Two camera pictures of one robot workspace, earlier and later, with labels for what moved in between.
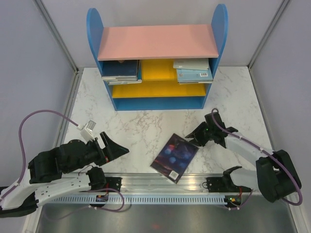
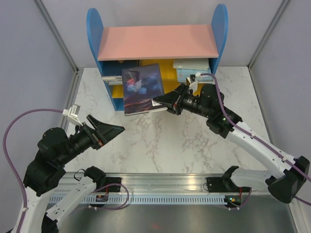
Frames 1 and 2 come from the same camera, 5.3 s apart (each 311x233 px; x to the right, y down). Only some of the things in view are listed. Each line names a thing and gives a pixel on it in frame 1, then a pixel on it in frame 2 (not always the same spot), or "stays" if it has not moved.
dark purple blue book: [174, 158] -> [140, 85]
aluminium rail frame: [149, 184] stays
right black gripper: [197, 133] -> [172, 97]
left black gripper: [112, 151] -> [105, 132]
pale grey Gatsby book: [191, 63] stays
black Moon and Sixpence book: [121, 78] stays
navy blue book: [118, 68] stays
